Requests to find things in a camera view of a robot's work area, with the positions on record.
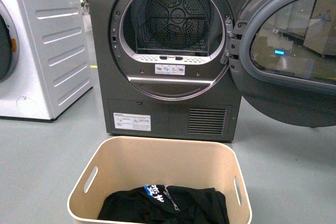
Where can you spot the beige plastic laundry hamper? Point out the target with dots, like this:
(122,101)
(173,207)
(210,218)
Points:
(124,163)

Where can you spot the dark grey front-load dryer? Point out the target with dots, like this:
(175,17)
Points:
(163,67)

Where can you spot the black printed t-shirt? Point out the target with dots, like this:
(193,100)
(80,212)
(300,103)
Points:
(165,204)

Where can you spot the round grey dryer door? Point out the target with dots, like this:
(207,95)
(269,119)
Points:
(284,63)

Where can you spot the white washing machine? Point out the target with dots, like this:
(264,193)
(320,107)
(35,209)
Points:
(44,58)

